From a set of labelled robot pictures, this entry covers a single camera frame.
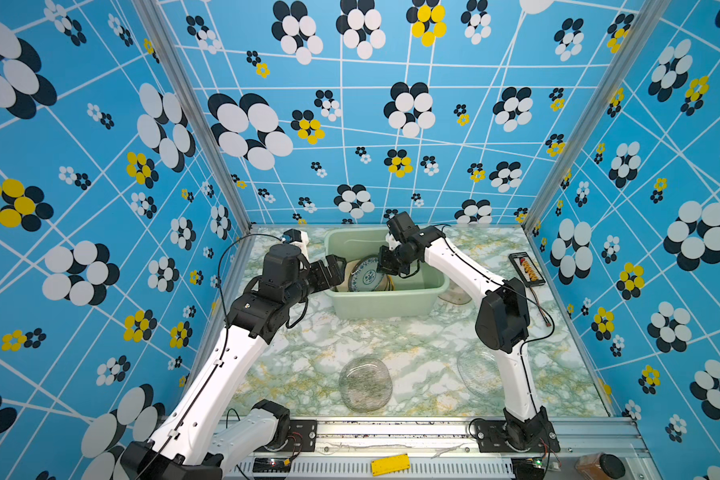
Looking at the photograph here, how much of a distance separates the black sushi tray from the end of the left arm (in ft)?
2.41

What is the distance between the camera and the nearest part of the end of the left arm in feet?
2.04

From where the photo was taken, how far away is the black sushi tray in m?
1.04
